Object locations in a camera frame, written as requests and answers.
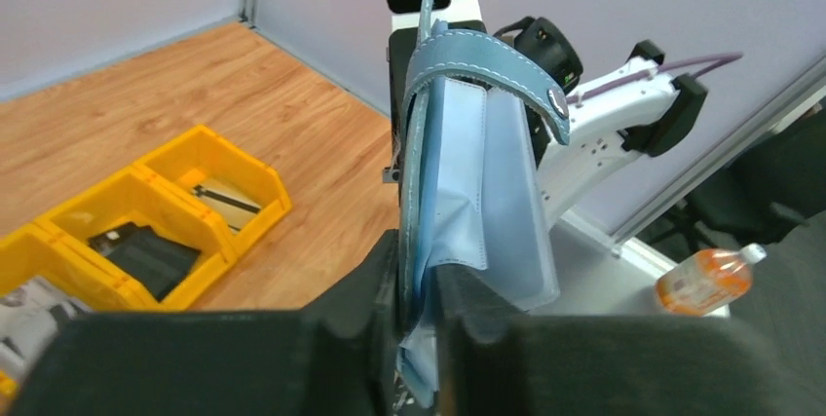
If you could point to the orange drink bottle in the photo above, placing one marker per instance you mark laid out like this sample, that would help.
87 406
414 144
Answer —
708 280

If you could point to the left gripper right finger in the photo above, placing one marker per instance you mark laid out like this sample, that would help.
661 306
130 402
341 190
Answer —
494 359

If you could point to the left yellow bin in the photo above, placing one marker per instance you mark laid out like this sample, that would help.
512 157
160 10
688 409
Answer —
38 271

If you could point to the cards in right bin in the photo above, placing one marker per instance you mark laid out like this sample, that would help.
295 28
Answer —
236 208

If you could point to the blue leather card holder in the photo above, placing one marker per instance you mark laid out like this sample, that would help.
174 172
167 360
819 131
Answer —
469 192

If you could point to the right yellow bin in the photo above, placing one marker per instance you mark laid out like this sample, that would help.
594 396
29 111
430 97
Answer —
208 172

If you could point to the yellow bin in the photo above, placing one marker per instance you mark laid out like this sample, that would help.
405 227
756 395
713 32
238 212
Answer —
131 195
38 271
208 172

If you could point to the white cards in left bin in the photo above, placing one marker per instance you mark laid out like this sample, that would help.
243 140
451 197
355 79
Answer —
31 315

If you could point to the black card in middle bin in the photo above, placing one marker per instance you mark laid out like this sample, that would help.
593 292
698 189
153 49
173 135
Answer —
158 263

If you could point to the black office chair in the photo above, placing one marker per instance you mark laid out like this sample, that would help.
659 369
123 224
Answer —
754 200

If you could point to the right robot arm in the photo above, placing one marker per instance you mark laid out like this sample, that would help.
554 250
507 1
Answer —
645 107

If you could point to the middle yellow bin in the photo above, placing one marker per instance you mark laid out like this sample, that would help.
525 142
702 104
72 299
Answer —
131 195

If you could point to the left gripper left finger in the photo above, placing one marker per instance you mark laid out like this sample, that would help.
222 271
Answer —
334 356

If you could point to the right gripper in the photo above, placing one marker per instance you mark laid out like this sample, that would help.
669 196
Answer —
401 45

